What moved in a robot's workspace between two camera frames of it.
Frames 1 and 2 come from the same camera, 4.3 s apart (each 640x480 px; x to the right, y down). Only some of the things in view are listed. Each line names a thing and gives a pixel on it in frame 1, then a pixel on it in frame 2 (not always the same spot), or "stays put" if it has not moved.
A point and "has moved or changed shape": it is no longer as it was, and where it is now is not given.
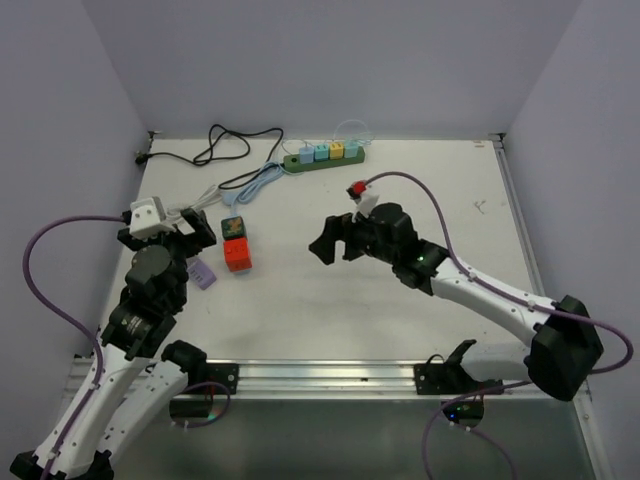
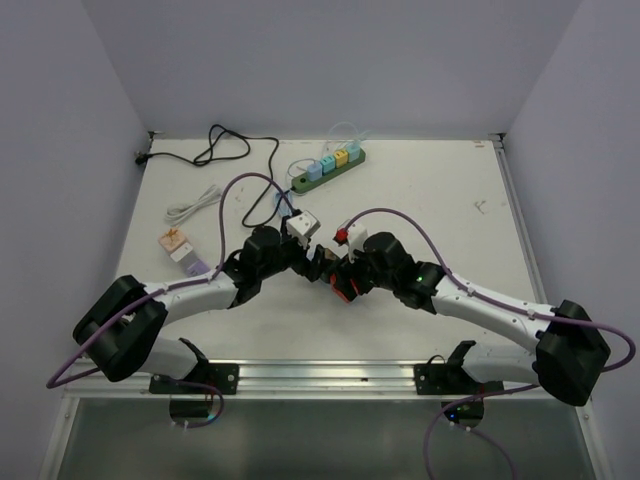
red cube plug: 236,254 to 332,280
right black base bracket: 449,378 stays put
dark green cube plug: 232,228 has moved or changed shape
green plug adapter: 351,149 stays put
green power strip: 292,163 to 301,184
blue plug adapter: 306,155 to 314,172
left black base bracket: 226,374 stays put
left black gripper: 201,237 to 309,269
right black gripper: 336,229 to 345,270
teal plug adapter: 321,152 to 328,164
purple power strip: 201,275 stays put
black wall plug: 142,158 stays put
